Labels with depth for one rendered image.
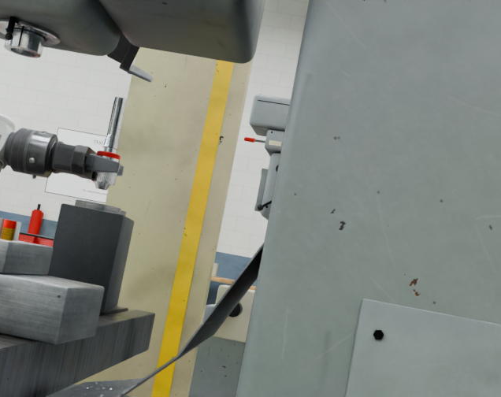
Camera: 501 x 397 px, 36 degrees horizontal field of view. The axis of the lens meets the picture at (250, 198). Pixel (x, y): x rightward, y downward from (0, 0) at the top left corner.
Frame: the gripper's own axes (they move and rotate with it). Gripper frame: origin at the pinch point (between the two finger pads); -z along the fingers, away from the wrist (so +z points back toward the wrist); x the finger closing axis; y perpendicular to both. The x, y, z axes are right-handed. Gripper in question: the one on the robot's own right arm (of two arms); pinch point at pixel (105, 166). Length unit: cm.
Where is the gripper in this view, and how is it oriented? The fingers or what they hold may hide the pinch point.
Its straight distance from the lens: 153.2
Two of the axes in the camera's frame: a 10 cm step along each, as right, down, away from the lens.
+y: -1.9, 9.8, -0.9
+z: -9.8, -1.9, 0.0
